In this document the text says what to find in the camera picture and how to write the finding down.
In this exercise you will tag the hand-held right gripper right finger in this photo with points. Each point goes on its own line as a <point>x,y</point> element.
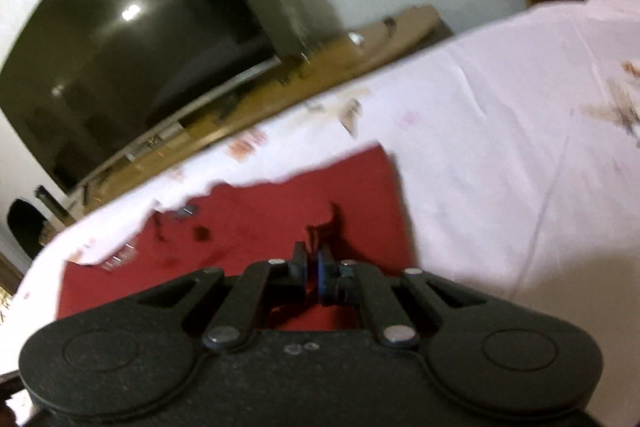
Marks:
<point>326,278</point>

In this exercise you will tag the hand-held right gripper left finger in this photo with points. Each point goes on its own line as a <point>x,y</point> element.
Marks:
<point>300,269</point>

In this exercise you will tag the red cloth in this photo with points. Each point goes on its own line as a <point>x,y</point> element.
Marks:
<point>280,212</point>

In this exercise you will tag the wooden television stand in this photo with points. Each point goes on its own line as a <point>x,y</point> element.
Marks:
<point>300,77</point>

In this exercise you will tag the white printed bed sheet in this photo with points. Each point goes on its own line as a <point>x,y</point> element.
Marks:
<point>500,132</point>

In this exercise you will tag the small silver round object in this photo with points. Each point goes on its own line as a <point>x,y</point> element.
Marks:
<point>356,38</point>

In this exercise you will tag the dark rounded object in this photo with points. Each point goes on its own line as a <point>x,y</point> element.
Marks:
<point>25,227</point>

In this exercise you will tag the black flat screen television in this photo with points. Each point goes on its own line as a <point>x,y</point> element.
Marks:
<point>125,52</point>

